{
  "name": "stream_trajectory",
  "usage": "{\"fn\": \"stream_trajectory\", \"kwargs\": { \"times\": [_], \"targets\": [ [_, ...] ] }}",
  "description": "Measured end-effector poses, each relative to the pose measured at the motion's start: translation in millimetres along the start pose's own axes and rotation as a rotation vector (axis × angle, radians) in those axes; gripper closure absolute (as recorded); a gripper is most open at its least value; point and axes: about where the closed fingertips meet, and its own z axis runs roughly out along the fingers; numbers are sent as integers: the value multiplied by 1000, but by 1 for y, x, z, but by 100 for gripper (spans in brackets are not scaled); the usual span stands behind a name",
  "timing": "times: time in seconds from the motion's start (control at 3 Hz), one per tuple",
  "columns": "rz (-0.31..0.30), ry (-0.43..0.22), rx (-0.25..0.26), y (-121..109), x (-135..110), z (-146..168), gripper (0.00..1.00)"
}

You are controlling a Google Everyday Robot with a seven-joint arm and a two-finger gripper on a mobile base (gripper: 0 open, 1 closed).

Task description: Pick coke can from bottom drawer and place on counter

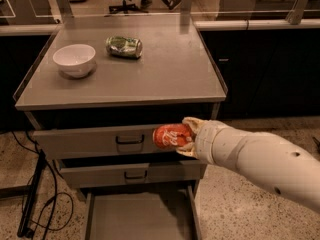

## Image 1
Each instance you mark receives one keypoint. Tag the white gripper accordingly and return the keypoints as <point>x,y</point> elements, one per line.
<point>207,140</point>

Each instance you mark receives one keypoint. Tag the red coke can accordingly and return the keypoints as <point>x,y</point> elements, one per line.
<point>172,136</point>

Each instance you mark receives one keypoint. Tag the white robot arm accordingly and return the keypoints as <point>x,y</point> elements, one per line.
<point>267,160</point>

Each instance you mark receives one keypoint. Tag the middle grey drawer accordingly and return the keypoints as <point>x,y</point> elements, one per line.
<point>113,175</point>

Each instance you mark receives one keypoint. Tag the grey drawer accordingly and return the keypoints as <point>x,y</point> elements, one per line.
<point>113,175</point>
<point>96,142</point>
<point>163,211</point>

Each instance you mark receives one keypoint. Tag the top grey drawer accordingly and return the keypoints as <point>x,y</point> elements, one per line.
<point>96,142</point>

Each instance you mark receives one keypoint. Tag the bottom grey drawer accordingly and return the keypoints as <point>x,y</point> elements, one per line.
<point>163,211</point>

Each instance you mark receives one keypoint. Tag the grey drawer cabinet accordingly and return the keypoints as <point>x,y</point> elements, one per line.
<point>174,78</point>

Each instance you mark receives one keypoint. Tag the green soda can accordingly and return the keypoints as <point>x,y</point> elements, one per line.
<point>126,47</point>

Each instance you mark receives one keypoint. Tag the white bowl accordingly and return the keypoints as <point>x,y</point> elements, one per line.
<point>75,60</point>

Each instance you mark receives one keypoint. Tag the grey background desk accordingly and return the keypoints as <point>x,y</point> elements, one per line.
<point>254,9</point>

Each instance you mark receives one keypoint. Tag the black floor bar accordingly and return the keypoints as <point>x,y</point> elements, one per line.
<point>27,210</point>

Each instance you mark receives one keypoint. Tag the clear acrylic barrier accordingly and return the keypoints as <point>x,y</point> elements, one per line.
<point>39,11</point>

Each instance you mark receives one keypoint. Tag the black top drawer handle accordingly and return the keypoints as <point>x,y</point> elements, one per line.
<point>129,140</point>

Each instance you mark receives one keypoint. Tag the black drawer handle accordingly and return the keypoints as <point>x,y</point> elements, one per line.
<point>135,175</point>
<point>129,140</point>

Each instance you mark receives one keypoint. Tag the black middle drawer handle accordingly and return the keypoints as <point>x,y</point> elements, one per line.
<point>135,175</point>

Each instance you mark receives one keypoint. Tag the middle metal post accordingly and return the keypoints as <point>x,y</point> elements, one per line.
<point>185,11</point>

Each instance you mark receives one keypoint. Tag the metal post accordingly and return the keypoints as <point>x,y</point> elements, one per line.
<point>64,9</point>
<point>185,11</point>
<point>295,15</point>

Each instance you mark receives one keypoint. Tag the right metal post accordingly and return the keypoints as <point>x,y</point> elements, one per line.
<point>295,15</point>

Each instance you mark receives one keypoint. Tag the left metal post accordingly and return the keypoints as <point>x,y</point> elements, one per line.
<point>64,9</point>

